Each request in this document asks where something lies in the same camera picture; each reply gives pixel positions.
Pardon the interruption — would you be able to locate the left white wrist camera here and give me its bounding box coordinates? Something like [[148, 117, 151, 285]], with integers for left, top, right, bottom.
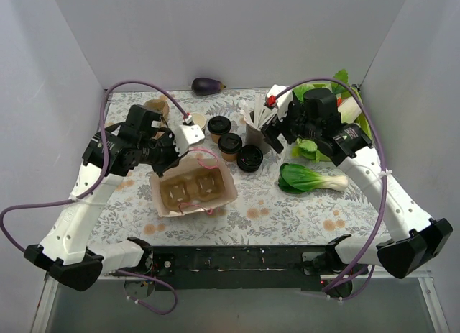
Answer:
[[173, 114, 205, 157]]

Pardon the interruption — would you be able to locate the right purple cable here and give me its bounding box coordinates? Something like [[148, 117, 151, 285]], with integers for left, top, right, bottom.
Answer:
[[272, 77, 389, 301]]

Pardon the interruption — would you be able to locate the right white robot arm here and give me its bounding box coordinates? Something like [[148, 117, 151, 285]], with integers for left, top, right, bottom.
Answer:
[[261, 85, 453, 279]]

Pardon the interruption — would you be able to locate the floral table mat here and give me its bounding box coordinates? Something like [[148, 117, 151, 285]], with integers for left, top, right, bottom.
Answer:
[[89, 87, 396, 247]]

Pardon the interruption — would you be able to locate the purple cable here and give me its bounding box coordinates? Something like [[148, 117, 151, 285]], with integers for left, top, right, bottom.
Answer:
[[0, 80, 193, 315], [272, 77, 389, 301]]

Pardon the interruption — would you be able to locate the white radish with leaves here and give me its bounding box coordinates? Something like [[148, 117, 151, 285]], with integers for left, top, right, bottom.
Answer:
[[331, 69, 350, 99]]

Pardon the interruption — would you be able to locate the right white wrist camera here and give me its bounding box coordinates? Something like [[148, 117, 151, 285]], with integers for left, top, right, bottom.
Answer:
[[265, 84, 293, 121]]

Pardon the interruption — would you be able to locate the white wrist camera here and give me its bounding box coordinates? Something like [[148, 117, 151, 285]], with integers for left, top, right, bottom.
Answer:
[[173, 114, 205, 157], [265, 84, 293, 121]]

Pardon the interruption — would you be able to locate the paper bag with pink handles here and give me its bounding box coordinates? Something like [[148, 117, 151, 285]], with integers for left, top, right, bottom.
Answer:
[[149, 147, 237, 218]]

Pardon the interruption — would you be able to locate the stack of cardboard carriers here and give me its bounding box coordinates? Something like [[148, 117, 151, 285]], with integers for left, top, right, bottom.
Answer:
[[144, 99, 170, 140]]

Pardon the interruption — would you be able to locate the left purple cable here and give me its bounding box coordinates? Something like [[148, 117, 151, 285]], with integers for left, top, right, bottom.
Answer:
[[0, 80, 193, 315]]

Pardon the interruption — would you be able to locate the stack of black lids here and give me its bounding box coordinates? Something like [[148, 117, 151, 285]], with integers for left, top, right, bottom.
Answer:
[[236, 145, 263, 173]]

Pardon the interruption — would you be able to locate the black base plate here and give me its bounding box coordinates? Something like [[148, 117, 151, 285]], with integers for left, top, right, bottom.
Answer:
[[152, 242, 348, 291]]

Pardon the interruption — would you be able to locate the brown paper cup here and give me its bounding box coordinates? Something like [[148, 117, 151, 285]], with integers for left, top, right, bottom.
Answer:
[[208, 116, 231, 145], [218, 133, 243, 162]]

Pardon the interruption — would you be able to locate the green lettuce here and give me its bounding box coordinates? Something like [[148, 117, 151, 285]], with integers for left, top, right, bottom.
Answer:
[[292, 83, 326, 102]]

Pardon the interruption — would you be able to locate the grey holder cup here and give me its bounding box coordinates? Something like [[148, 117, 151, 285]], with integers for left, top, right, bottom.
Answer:
[[246, 111, 272, 155]]

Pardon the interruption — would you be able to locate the stack of paper cups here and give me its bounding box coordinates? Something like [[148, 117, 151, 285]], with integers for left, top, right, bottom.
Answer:
[[190, 112, 206, 134]]

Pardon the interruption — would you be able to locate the purple eggplant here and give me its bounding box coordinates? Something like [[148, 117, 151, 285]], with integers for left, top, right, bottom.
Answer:
[[191, 77, 226, 96]]

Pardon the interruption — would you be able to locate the bok choy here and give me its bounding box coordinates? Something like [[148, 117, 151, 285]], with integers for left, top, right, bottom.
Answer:
[[277, 163, 349, 194]]

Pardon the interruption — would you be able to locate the green plastic basket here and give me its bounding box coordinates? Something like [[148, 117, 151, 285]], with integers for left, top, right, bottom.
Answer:
[[350, 84, 374, 141]]

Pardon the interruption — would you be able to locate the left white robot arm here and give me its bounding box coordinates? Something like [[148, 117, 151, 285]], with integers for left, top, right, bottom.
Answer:
[[24, 105, 203, 291]]

